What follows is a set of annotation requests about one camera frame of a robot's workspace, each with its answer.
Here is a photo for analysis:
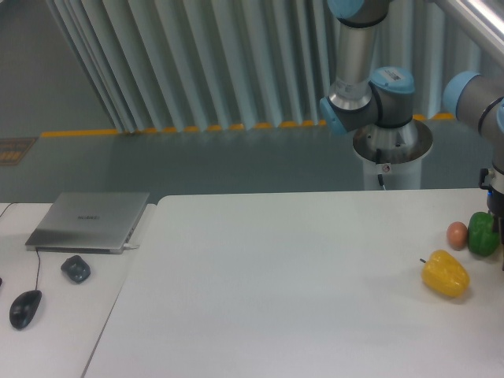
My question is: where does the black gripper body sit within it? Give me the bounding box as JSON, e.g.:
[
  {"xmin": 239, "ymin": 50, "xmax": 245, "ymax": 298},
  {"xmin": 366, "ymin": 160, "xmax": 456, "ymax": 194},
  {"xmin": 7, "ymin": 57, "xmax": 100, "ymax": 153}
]
[{"xmin": 478, "ymin": 167, "xmax": 504, "ymax": 272}]

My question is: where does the yellow bell pepper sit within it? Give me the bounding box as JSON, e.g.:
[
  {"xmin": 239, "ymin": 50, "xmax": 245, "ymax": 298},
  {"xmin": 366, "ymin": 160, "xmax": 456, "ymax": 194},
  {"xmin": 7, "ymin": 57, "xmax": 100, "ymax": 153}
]
[{"xmin": 420, "ymin": 250, "xmax": 470, "ymax": 298}]

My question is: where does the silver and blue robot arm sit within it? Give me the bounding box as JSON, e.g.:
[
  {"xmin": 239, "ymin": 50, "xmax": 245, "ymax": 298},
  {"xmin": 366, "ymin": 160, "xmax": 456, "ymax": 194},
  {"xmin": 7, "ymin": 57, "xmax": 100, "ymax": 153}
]
[{"xmin": 320, "ymin": 1, "xmax": 503, "ymax": 237}]

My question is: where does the green bell pepper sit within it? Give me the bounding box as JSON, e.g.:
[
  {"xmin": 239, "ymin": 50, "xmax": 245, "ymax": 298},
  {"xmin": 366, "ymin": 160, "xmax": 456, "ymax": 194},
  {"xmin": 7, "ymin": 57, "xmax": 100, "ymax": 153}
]
[{"xmin": 468, "ymin": 212, "xmax": 500, "ymax": 258}]

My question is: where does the brown egg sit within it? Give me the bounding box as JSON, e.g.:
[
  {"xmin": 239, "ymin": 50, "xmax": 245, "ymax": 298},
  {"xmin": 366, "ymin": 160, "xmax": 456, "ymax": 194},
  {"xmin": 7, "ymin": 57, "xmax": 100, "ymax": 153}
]
[{"xmin": 446, "ymin": 221, "xmax": 468, "ymax": 250}]

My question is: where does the silver closed laptop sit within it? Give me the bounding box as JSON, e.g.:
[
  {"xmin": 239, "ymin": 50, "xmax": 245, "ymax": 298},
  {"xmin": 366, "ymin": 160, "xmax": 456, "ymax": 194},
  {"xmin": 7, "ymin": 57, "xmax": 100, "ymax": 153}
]
[{"xmin": 25, "ymin": 192, "xmax": 150, "ymax": 254}]

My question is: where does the small black earbuds case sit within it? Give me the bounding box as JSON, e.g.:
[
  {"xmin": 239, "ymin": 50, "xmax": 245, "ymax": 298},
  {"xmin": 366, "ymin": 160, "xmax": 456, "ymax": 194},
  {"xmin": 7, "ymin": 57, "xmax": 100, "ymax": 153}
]
[{"xmin": 61, "ymin": 255, "xmax": 91, "ymax": 284}]

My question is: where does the black computer mouse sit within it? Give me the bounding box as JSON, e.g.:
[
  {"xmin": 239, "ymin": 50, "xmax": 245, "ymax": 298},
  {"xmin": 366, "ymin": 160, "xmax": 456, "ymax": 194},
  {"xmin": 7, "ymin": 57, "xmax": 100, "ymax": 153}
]
[{"xmin": 9, "ymin": 289, "xmax": 43, "ymax": 330}]

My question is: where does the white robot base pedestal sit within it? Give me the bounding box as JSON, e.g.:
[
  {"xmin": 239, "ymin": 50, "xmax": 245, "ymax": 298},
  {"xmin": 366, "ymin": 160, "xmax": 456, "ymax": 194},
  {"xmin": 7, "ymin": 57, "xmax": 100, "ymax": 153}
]
[{"xmin": 361, "ymin": 158, "xmax": 422, "ymax": 191}]

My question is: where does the robot base cable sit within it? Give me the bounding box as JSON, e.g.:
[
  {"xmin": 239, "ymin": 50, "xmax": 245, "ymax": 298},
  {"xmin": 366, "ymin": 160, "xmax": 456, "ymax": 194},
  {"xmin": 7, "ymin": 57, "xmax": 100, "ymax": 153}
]
[{"xmin": 374, "ymin": 147, "xmax": 388, "ymax": 192}]

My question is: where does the aluminium frame beam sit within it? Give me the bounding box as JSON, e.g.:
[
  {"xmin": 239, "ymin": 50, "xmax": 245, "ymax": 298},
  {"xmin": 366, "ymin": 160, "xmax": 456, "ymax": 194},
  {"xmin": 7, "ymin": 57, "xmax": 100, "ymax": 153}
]
[{"xmin": 435, "ymin": 1, "xmax": 503, "ymax": 69}]

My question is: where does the black mouse cable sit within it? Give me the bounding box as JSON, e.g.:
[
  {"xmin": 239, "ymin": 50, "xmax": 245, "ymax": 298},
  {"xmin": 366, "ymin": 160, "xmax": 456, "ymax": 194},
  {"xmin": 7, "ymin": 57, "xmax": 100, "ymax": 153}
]
[{"xmin": 34, "ymin": 247, "xmax": 43, "ymax": 292}]

